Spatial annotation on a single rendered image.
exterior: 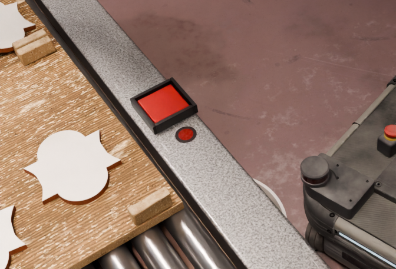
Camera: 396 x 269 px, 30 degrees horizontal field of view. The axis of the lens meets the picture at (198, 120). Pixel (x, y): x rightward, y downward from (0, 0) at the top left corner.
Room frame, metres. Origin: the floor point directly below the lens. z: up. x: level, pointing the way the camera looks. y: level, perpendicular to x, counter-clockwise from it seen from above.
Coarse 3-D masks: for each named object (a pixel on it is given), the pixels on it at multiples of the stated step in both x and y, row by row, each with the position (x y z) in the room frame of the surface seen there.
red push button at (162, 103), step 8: (168, 88) 0.82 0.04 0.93; (152, 96) 0.81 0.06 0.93; (160, 96) 0.81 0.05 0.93; (168, 96) 0.80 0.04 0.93; (176, 96) 0.80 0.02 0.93; (144, 104) 0.79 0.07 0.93; (152, 104) 0.79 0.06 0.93; (160, 104) 0.79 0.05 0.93; (168, 104) 0.78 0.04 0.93; (176, 104) 0.78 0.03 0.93; (184, 104) 0.78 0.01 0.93; (152, 112) 0.77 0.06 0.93; (160, 112) 0.77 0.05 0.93; (168, 112) 0.77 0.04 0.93; (152, 120) 0.76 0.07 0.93; (160, 120) 0.76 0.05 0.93
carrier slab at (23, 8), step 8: (0, 0) 1.12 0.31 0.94; (8, 0) 1.12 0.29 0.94; (16, 0) 1.11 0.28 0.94; (24, 0) 1.11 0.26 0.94; (24, 8) 1.08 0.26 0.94; (24, 16) 1.06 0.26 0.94; (32, 16) 1.06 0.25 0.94; (40, 24) 1.03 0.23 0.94; (32, 32) 1.01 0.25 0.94; (48, 32) 1.00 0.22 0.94; (56, 40) 0.98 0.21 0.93; (0, 56) 0.97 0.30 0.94; (8, 56) 0.96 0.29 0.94; (16, 56) 0.96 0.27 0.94; (0, 64) 0.95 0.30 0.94; (8, 64) 0.94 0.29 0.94
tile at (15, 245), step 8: (8, 208) 0.63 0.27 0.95; (0, 216) 0.62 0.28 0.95; (8, 216) 0.62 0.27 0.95; (0, 224) 0.61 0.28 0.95; (8, 224) 0.61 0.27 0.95; (0, 232) 0.60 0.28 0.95; (8, 232) 0.59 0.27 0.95; (0, 240) 0.58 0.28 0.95; (8, 240) 0.58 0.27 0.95; (16, 240) 0.58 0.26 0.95; (0, 248) 0.57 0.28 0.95; (8, 248) 0.57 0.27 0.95; (16, 248) 0.57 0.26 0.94; (24, 248) 0.57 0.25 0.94; (0, 256) 0.56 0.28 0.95; (8, 256) 0.56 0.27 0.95; (0, 264) 0.55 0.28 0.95; (8, 264) 0.55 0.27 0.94
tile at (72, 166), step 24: (48, 144) 0.74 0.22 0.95; (72, 144) 0.73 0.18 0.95; (96, 144) 0.72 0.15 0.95; (24, 168) 0.70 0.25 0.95; (48, 168) 0.69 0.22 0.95; (72, 168) 0.68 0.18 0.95; (96, 168) 0.67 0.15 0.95; (48, 192) 0.65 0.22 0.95; (72, 192) 0.64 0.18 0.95; (96, 192) 0.63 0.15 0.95
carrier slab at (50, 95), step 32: (32, 64) 0.93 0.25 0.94; (64, 64) 0.91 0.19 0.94; (0, 96) 0.87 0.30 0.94; (32, 96) 0.85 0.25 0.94; (64, 96) 0.84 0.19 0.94; (96, 96) 0.83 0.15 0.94; (0, 128) 0.80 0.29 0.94; (32, 128) 0.78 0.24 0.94; (64, 128) 0.77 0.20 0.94; (96, 128) 0.76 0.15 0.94; (0, 160) 0.73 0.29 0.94; (32, 160) 0.72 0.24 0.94; (128, 160) 0.68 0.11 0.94; (0, 192) 0.67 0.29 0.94; (32, 192) 0.66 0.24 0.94; (128, 192) 0.63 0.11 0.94; (32, 224) 0.61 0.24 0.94; (64, 224) 0.60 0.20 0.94; (96, 224) 0.59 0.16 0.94; (128, 224) 0.58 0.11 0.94; (32, 256) 0.56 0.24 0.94; (64, 256) 0.55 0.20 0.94; (96, 256) 0.54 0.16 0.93
